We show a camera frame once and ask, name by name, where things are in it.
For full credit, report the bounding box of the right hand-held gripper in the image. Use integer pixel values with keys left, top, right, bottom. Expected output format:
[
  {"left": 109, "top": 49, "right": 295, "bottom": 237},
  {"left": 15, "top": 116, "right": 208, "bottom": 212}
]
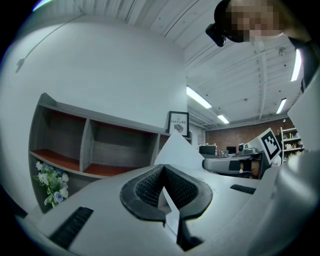
[{"left": 201, "top": 127, "right": 284, "bottom": 180}]

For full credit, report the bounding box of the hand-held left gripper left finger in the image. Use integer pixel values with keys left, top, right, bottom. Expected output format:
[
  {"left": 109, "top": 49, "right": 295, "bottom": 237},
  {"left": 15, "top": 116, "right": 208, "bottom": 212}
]
[{"left": 23, "top": 164, "right": 185, "bottom": 256}]

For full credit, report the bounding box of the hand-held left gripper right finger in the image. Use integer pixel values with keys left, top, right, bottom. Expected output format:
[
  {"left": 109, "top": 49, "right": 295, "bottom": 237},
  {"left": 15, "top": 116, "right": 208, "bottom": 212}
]
[{"left": 163, "top": 164, "right": 262, "bottom": 256}]

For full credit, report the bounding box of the white sheet of paper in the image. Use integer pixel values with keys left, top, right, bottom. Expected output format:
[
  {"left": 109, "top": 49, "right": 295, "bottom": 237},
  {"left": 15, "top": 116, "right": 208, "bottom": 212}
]
[{"left": 153, "top": 129, "right": 206, "bottom": 245}]

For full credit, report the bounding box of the artificial flower bouquet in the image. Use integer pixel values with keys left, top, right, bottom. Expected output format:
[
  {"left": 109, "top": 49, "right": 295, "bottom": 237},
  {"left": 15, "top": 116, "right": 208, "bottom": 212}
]
[{"left": 32, "top": 161, "right": 70, "bottom": 209}]

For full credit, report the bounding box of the black framed picture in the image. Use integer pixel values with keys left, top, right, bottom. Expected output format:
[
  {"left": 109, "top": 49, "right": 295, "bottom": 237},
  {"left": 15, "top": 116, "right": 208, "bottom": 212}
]
[{"left": 165, "top": 110, "right": 190, "bottom": 138}]

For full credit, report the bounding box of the grey wooden shelf unit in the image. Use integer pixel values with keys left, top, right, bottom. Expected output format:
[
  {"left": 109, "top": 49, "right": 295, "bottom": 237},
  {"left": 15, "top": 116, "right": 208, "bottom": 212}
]
[{"left": 28, "top": 92, "right": 193, "bottom": 214}]

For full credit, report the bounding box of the white storage shelf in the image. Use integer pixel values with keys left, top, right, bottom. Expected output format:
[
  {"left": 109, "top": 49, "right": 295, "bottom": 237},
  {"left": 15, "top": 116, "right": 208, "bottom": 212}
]
[{"left": 279, "top": 126, "right": 305, "bottom": 162}]

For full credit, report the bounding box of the person's head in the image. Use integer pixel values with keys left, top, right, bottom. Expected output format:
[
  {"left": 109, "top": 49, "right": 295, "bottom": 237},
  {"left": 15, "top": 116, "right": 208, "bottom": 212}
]
[{"left": 213, "top": 0, "right": 288, "bottom": 43}]

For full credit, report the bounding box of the black head-worn camera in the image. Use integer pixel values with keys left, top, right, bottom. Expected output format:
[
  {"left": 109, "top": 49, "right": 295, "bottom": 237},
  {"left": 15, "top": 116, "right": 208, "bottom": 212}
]
[{"left": 205, "top": 22, "right": 227, "bottom": 48}]

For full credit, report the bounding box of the white wall cable conduit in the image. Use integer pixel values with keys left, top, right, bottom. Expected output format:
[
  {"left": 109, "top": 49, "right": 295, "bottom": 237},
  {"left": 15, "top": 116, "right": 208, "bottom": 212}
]
[{"left": 14, "top": 9, "right": 87, "bottom": 74}]

